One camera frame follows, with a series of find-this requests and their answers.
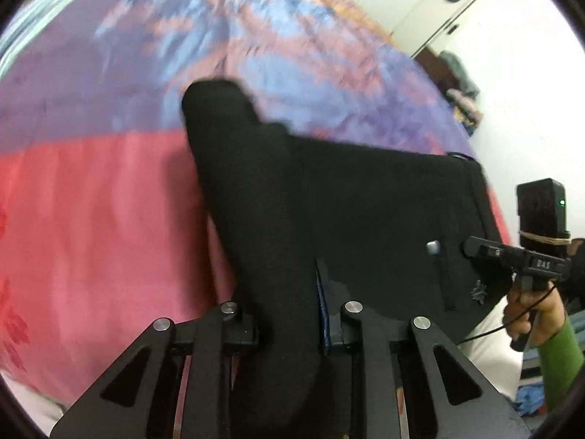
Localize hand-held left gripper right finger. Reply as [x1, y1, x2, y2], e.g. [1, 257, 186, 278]
[315, 265, 533, 439]

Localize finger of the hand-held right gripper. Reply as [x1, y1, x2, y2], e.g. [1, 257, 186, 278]
[463, 236, 527, 269]

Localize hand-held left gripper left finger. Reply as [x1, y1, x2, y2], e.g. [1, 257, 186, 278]
[49, 301, 257, 439]

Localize black pants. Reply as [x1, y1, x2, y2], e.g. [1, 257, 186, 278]
[182, 79, 515, 439]

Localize green sleeved right forearm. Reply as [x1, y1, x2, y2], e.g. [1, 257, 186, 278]
[535, 315, 585, 418]

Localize person's right hand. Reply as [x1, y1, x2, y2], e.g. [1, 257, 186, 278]
[503, 287, 570, 346]

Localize white bed sheet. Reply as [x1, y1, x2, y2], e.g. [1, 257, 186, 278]
[0, 302, 526, 437]

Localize pile of clothes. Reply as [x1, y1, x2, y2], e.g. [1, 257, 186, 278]
[438, 50, 485, 139]

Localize blue crumpled cloth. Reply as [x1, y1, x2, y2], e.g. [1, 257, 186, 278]
[511, 383, 550, 418]

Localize multicoloured patchwork bedspread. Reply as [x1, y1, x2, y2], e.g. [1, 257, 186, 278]
[0, 0, 515, 403]

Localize dark wooden furniture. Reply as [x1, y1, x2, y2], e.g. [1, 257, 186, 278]
[414, 48, 458, 99]

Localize white door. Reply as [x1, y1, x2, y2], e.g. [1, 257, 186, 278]
[390, 0, 499, 56]

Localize thin black cable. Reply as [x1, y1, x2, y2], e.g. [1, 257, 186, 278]
[457, 284, 558, 345]

